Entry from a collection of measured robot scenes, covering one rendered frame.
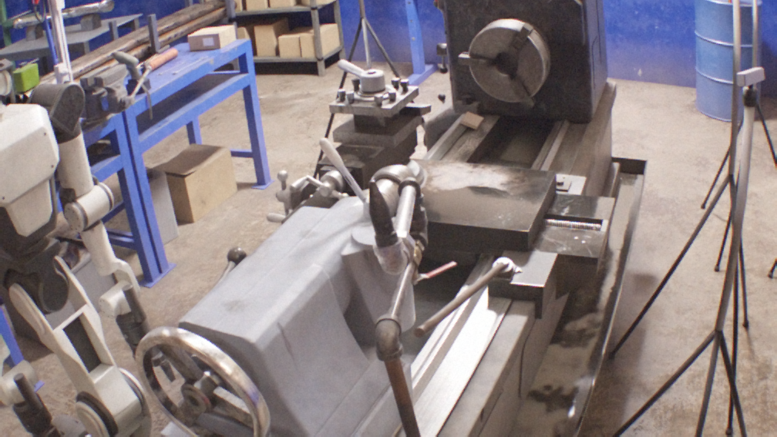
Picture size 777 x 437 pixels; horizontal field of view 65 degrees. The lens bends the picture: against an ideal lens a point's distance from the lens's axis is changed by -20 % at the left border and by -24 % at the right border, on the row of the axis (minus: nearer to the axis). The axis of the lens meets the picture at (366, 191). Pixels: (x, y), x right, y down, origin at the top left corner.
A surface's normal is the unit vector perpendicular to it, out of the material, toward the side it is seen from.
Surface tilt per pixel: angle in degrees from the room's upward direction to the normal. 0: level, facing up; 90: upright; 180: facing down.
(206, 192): 90
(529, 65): 90
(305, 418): 66
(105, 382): 79
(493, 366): 0
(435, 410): 0
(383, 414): 90
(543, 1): 90
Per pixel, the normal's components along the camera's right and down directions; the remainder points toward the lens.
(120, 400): 0.76, -0.26
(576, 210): -0.11, -0.90
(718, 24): -0.73, 0.36
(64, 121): 0.88, 0.11
